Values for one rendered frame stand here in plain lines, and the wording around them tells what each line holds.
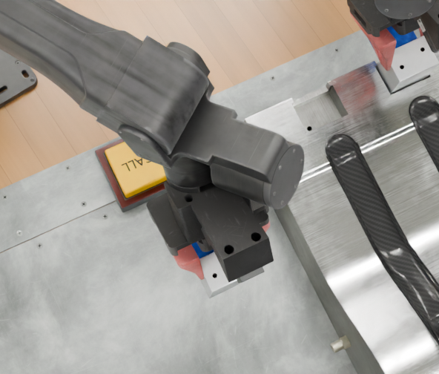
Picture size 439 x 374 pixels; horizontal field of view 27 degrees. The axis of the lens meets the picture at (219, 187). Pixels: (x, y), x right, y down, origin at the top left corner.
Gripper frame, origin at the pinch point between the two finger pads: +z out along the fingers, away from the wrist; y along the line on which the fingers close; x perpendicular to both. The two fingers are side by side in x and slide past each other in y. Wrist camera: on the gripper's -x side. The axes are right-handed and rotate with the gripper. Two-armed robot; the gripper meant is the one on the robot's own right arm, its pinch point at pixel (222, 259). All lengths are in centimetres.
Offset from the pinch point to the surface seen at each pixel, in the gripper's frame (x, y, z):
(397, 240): -1.5, 19.5, 8.9
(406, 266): -4.6, 18.7, 9.7
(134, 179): 18.3, -3.5, 3.5
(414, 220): -0.7, 22.2, 8.1
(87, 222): 18.8, -10.5, 7.4
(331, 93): 15.2, 21.1, 0.8
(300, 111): 15.5, 17.1, 1.8
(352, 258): -1.3, 13.8, 8.5
